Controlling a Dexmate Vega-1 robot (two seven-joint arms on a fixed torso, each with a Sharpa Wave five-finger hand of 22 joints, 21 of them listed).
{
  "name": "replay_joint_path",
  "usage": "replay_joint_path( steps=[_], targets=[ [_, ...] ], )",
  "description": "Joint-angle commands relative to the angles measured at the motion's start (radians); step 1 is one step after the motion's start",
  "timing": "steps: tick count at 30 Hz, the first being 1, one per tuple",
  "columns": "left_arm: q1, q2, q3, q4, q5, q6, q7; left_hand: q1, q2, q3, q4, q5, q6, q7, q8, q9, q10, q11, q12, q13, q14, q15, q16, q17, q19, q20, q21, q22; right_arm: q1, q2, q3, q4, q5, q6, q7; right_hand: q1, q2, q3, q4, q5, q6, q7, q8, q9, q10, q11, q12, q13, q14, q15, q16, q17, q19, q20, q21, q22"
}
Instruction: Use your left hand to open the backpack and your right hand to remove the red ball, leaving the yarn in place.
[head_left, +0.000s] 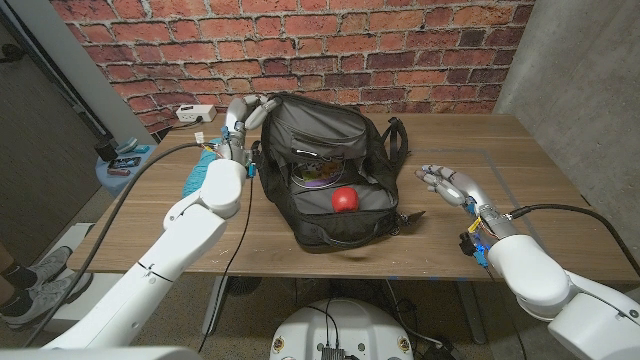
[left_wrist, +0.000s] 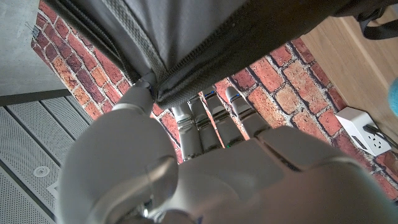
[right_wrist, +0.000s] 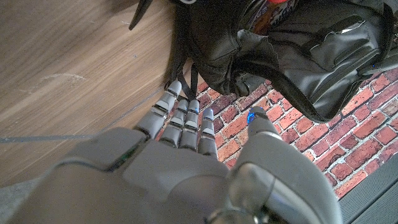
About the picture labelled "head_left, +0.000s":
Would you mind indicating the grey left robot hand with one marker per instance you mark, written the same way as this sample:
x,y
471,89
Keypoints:
x,y
237,125

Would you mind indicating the purple yellow labelled item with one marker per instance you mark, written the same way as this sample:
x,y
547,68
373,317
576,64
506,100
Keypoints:
x,y
320,176

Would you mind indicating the small red brown item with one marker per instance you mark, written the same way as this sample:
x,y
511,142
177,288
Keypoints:
x,y
119,172

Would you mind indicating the red ball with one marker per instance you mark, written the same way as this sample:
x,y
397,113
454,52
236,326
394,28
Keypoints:
x,y
345,200

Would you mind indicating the black round fan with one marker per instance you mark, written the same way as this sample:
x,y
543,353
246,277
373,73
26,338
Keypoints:
x,y
243,285

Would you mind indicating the person leg with black sock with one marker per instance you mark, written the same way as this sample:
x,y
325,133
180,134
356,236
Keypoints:
x,y
22,276

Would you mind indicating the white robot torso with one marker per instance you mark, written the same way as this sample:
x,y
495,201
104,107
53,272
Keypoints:
x,y
340,325

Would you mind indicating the red brick printed backdrop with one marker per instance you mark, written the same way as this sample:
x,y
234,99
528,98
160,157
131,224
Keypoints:
x,y
300,50

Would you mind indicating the blue round side table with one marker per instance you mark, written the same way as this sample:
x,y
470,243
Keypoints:
x,y
117,185

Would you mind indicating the black cup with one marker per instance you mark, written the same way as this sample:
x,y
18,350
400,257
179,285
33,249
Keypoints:
x,y
106,151

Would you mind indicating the white power strip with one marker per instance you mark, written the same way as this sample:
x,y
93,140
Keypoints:
x,y
195,113

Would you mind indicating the grey table leg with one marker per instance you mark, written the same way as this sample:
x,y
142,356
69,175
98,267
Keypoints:
x,y
470,310
214,310

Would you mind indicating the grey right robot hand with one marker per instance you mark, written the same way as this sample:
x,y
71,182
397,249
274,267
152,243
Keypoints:
x,y
465,190

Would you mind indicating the grey sneaker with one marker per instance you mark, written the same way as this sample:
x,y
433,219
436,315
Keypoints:
x,y
52,262
50,300

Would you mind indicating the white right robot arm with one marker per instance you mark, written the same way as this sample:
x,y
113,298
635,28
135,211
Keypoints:
x,y
540,280

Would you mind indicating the black backpack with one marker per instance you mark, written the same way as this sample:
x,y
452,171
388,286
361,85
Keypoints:
x,y
325,130

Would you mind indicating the black power adapter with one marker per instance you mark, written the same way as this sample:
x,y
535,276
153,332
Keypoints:
x,y
442,352

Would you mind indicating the grey teal case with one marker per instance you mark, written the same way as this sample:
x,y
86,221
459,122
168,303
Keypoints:
x,y
126,145

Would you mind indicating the teal yarn skein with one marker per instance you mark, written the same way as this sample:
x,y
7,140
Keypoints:
x,y
197,175

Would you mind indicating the small blue item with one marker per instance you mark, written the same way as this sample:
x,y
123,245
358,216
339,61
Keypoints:
x,y
141,149

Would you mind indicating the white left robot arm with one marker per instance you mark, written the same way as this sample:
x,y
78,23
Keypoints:
x,y
190,235

